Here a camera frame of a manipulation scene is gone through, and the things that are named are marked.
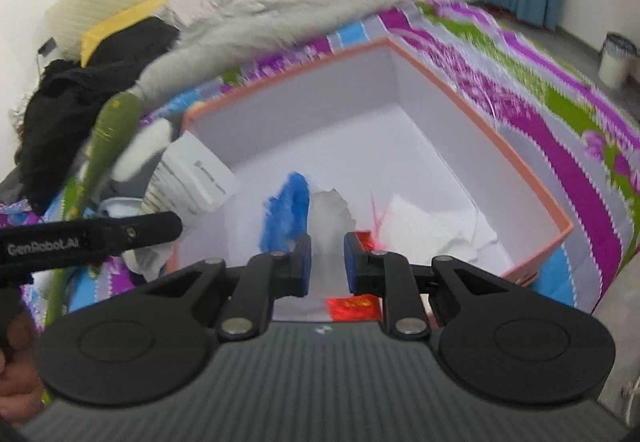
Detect white plush toy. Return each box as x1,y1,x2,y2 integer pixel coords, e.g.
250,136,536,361
110,119,173,183

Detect red packet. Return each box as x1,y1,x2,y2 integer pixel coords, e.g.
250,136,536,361
326,296,383,323

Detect long green plush toy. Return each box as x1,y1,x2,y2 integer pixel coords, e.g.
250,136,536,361
42,92,143,323

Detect grey fluffy blanket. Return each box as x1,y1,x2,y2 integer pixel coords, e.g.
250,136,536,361
135,0,441,108

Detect black clothing pile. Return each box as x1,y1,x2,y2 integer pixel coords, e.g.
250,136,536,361
12,17,181,215

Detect yellow pillow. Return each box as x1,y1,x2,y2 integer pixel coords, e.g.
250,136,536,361
80,0,171,68

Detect white tissue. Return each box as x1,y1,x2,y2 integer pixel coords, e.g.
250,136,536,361
380,194,501,263
307,188,357,253

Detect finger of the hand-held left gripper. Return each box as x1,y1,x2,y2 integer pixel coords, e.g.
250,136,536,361
102,210,183,256

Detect person's left hand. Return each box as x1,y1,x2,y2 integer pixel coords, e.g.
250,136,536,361
0,307,46,425

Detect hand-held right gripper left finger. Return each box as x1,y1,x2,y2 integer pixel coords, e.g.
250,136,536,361
132,234,313,343

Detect white trash bin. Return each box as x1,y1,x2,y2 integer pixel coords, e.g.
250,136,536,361
598,33,638,90

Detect orange-rimmed white cardboard box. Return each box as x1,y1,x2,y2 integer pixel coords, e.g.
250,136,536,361
165,37,575,323

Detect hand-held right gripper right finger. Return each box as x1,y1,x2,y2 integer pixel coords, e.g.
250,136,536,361
343,231,531,342

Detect colourful patterned bedspread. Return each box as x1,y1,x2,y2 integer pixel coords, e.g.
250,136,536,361
0,0,640,323

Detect white cable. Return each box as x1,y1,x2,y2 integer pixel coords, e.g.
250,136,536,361
620,377,640,423

